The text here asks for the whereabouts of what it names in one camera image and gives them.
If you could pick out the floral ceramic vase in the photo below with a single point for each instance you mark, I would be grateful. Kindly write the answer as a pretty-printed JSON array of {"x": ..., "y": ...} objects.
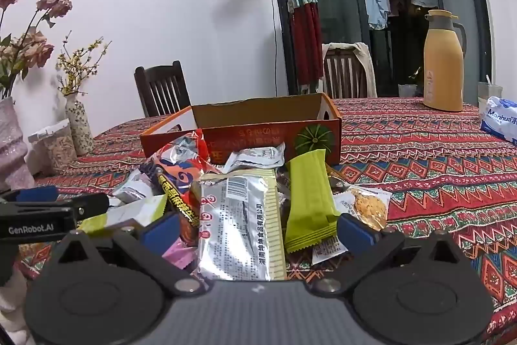
[{"x": 78, "y": 126}]

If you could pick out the orange cardboard box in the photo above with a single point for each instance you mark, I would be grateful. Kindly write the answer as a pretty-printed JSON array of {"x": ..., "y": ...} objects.
[{"x": 258, "y": 135}]

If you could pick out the dark wooden chair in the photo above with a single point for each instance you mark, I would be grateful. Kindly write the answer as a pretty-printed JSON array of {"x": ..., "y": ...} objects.
[{"x": 161, "y": 72}]

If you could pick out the white blue tissue pack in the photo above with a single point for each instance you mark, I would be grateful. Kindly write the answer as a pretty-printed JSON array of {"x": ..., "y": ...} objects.
[{"x": 501, "y": 118}]

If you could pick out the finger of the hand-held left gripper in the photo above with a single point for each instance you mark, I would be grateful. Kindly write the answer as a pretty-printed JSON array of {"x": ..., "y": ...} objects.
[
  {"x": 38, "y": 193},
  {"x": 93, "y": 203}
]

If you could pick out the wooden chair with cloth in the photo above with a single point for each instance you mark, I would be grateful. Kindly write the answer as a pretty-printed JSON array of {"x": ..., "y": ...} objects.
[{"x": 367, "y": 70}]

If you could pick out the black framed glass door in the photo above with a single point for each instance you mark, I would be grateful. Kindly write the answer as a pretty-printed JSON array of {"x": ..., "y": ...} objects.
[{"x": 339, "y": 5}]

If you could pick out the pink snack packet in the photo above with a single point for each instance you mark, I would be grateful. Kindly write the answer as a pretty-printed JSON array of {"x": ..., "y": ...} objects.
[{"x": 179, "y": 256}]

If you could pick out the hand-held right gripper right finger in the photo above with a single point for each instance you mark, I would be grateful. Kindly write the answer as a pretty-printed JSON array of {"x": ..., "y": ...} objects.
[{"x": 357, "y": 234}]

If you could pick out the yellow flower branches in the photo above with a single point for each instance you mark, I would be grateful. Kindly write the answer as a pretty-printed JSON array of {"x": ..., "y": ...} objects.
[{"x": 74, "y": 64}]

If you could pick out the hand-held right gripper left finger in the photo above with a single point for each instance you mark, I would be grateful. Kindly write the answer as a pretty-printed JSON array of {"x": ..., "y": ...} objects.
[{"x": 159, "y": 234}]

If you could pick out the yellow thermos jug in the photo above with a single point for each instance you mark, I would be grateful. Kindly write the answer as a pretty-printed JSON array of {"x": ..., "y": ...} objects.
[{"x": 442, "y": 70}]

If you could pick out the clear plastic food container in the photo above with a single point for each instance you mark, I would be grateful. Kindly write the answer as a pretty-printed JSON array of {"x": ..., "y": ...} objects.
[{"x": 56, "y": 151}]

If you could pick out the clear measuring cup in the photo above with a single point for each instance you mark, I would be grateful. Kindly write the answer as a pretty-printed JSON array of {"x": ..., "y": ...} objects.
[{"x": 406, "y": 91}]

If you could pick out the green snack bar wrapper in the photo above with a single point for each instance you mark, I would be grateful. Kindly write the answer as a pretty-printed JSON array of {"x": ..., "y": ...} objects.
[{"x": 309, "y": 199}]

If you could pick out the brown snack packet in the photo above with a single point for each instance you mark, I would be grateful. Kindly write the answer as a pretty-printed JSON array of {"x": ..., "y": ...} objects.
[{"x": 282, "y": 187}]

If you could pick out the pale green snack packet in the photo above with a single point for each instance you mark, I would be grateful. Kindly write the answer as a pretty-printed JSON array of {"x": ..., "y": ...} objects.
[{"x": 129, "y": 211}]

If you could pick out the pink textured vase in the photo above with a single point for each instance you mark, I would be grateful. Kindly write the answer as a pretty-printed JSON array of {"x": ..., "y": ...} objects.
[{"x": 12, "y": 143}]

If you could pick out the clear drinking glass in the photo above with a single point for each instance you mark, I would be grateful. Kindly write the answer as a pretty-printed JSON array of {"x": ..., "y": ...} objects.
[{"x": 490, "y": 94}]

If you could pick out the red cartoon snack bag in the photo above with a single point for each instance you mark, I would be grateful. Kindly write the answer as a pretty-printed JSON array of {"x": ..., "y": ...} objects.
[{"x": 177, "y": 175}]

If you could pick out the clear cookie packet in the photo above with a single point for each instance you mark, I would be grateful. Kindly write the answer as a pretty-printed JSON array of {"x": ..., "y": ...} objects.
[{"x": 367, "y": 205}]

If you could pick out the white silver snack packet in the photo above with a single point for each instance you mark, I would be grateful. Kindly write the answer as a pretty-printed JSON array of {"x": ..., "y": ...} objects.
[
  {"x": 131, "y": 187},
  {"x": 254, "y": 156}
]

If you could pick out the large silver snack packet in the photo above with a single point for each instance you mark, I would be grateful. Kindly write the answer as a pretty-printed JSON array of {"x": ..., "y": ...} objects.
[{"x": 238, "y": 223}]

